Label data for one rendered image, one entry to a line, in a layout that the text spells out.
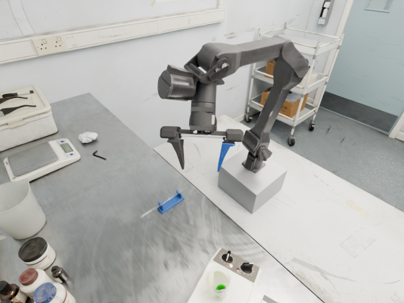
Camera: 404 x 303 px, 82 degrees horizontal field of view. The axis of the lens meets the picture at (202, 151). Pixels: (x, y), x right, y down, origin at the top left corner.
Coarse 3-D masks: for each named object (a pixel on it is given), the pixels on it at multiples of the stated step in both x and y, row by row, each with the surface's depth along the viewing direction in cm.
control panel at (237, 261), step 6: (222, 252) 67; (216, 258) 64; (234, 258) 66; (240, 258) 66; (222, 264) 62; (228, 264) 63; (234, 264) 63; (240, 264) 64; (234, 270) 61; (240, 270) 61; (252, 270) 63; (258, 270) 63; (246, 276) 60; (252, 276) 60; (252, 282) 58
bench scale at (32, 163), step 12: (48, 144) 105; (60, 144) 108; (12, 156) 98; (24, 156) 98; (36, 156) 98; (48, 156) 98; (60, 156) 100; (72, 156) 101; (12, 168) 93; (24, 168) 93; (36, 168) 94; (48, 168) 95; (12, 180) 89
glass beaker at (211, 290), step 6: (210, 270) 52; (216, 270) 54; (222, 270) 53; (228, 270) 52; (204, 276) 51; (228, 276) 52; (210, 288) 50; (216, 288) 48; (222, 288) 48; (228, 288) 52; (210, 294) 52; (216, 294) 50; (222, 294) 51; (216, 300) 52; (222, 300) 53
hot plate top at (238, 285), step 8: (208, 264) 60; (216, 264) 60; (232, 272) 58; (200, 280) 57; (232, 280) 57; (240, 280) 57; (200, 288) 55; (232, 288) 55; (240, 288) 55; (248, 288) 55; (192, 296) 54; (200, 296) 54; (208, 296) 54; (232, 296) 54; (240, 296) 54; (248, 296) 54
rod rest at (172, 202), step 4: (180, 192) 85; (176, 196) 86; (180, 196) 85; (168, 200) 85; (172, 200) 85; (176, 200) 85; (180, 200) 85; (164, 204) 84; (168, 204) 84; (172, 204) 84; (160, 208) 82; (164, 208) 82; (168, 208) 82; (164, 212) 82
